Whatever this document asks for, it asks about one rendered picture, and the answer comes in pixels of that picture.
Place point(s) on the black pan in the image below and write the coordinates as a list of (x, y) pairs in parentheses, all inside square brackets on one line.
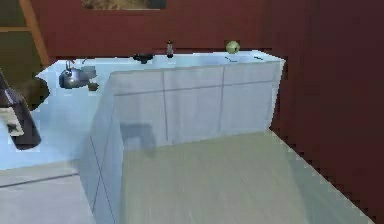
[(143, 57)]

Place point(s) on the dark knife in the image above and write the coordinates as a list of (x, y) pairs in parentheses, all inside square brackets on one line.
[(230, 60)]

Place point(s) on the small brown bread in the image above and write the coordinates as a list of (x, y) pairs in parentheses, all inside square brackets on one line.
[(93, 86)]

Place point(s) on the window with wooden frame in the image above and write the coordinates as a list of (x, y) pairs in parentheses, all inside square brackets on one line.
[(16, 36)]

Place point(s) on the white kitchen counter cabinet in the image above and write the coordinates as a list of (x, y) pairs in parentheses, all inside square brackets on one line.
[(193, 100)]

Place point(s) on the green round lettuce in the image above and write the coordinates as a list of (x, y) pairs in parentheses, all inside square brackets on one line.
[(232, 47)]

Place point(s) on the framed wall picture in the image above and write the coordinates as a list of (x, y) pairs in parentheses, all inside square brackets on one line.
[(123, 4)]

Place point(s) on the dark brown round bread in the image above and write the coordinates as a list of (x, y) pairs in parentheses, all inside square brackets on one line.
[(33, 95)]

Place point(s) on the dark wine bottle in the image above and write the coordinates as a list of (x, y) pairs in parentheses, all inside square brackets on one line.
[(18, 120)]

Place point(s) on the grey metal kettle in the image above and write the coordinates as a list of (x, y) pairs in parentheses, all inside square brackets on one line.
[(70, 78)]

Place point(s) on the small dark pepper shaker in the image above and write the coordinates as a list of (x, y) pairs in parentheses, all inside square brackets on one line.
[(170, 49)]

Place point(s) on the dark small utensil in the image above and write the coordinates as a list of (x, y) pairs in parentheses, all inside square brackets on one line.
[(258, 58)]

